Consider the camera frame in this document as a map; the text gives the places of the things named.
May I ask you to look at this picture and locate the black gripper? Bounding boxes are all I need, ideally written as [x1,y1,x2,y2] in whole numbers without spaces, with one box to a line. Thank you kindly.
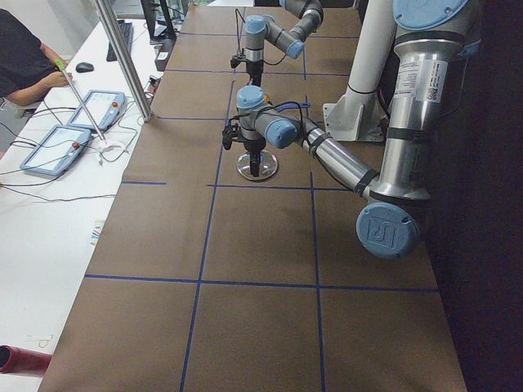
[240,136,266,176]
[246,60,263,87]

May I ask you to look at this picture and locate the dark blue saucepan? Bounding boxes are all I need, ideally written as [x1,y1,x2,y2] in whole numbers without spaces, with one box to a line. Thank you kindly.
[274,101,311,112]

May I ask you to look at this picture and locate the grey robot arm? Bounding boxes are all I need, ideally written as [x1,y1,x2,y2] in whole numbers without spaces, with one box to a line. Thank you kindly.
[242,0,324,87]
[222,1,484,259]

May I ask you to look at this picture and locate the black monitor stand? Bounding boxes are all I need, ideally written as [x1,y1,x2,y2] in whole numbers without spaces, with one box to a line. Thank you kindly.
[141,0,177,45]

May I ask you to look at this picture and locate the black keyboard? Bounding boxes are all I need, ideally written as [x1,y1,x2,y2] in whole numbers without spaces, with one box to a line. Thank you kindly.
[105,21,135,63]

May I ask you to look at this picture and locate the far teach pendant tablet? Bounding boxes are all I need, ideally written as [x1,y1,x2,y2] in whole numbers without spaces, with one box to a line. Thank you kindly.
[67,90,126,133]

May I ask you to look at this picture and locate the teach pendant tablet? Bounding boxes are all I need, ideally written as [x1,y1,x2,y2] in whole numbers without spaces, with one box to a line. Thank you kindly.
[67,90,126,133]
[20,125,92,177]

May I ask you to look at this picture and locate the black computer mouse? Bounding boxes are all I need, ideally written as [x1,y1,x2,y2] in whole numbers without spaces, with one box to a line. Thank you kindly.
[75,62,94,74]

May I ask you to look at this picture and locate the metal reacher stick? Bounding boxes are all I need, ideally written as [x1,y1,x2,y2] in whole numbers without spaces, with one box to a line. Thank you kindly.
[54,59,110,149]

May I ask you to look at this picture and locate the near teach pendant tablet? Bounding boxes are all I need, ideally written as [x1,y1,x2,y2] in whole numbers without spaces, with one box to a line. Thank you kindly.
[20,125,92,177]

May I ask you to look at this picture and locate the seated person black shirt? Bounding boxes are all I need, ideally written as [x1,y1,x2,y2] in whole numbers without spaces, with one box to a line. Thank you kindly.
[1,9,68,106]

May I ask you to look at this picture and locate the red cylinder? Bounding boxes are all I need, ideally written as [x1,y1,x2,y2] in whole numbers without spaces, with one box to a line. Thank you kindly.
[1,345,52,377]

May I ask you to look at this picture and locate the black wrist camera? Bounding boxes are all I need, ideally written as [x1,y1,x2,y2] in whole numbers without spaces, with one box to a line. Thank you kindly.
[230,53,247,69]
[221,124,241,150]

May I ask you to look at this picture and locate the white pedestal column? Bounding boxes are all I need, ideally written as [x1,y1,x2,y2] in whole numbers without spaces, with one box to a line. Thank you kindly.
[323,0,396,142]

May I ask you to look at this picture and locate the aluminium frame post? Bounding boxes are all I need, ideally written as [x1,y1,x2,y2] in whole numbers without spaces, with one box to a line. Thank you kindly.
[94,0,153,123]

